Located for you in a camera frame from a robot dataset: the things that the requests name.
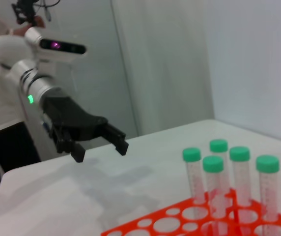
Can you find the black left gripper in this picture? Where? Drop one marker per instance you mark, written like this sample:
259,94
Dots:
69,115

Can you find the clear test tube green cap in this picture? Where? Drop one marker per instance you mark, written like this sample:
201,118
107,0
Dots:
191,155
219,145
239,153
213,164
267,164

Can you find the black handheld controller device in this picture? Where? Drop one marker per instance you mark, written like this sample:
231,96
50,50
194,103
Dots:
25,9

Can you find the orange plastic test tube rack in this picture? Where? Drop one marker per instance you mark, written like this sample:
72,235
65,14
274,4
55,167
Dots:
160,214

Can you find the person's bare hand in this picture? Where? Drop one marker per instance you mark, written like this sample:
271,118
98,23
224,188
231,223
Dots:
39,22

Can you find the white robot head camera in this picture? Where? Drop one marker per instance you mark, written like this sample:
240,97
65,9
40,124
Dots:
57,45

